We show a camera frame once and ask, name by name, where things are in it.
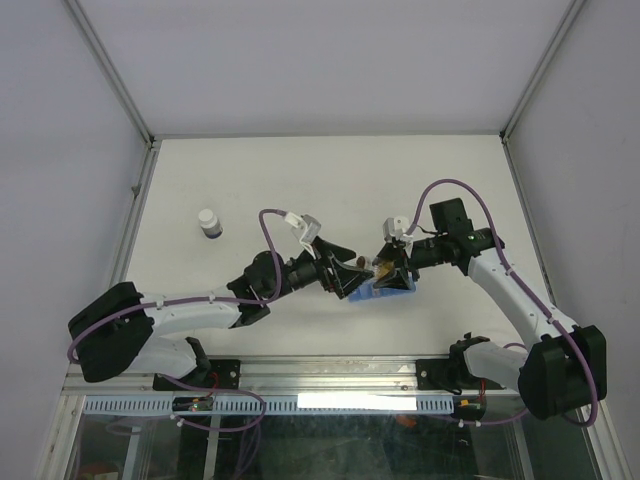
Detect blue weekly pill organizer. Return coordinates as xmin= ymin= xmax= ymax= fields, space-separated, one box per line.
xmin=346 ymin=274 xmax=416 ymax=303

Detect aluminium frame post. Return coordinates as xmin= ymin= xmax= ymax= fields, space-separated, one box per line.
xmin=67 ymin=0 xmax=154 ymax=146
xmin=499 ymin=0 xmax=587 ymax=144

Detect right aluminium frame post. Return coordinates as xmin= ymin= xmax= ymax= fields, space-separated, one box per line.
xmin=499 ymin=0 xmax=587 ymax=144

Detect white capped pill bottle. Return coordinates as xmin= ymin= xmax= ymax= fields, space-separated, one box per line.
xmin=198 ymin=209 xmax=223 ymax=239

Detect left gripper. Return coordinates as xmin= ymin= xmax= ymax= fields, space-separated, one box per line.
xmin=266 ymin=237 xmax=373 ymax=302

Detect aluminium mounting rail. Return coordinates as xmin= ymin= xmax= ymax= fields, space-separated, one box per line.
xmin=62 ymin=353 xmax=506 ymax=399

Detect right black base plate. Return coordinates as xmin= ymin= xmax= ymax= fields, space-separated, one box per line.
xmin=415 ymin=358 xmax=504 ymax=395

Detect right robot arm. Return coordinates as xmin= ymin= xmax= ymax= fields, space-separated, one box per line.
xmin=374 ymin=198 xmax=607 ymax=420

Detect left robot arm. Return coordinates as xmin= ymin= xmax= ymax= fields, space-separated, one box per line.
xmin=68 ymin=238 xmax=374 ymax=389

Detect clear bottle orange pills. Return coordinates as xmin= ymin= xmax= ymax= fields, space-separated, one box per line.
xmin=362 ymin=256 xmax=394 ymax=279

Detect grey slotted cable duct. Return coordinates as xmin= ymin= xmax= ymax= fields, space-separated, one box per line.
xmin=84 ymin=393 xmax=454 ymax=417

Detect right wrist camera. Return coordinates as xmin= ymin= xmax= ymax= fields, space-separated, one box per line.
xmin=382 ymin=216 xmax=413 ymax=244

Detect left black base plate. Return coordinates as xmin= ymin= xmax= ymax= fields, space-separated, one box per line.
xmin=152 ymin=358 xmax=241 ymax=391

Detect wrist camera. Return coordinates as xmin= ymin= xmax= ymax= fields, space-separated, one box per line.
xmin=382 ymin=216 xmax=413 ymax=244
xmin=284 ymin=211 xmax=321 ymax=246

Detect left aluminium frame post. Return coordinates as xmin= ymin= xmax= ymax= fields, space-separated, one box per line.
xmin=67 ymin=0 xmax=154 ymax=146

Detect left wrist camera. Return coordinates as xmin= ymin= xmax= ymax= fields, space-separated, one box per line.
xmin=284 ymin=211 xmax=321 ymax=246

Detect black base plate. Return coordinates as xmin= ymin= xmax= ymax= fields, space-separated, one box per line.
xmin=152 ymin=358 xmax=241 ymax=391
xmin=415 ymin=358 xmax=504 ymax=395

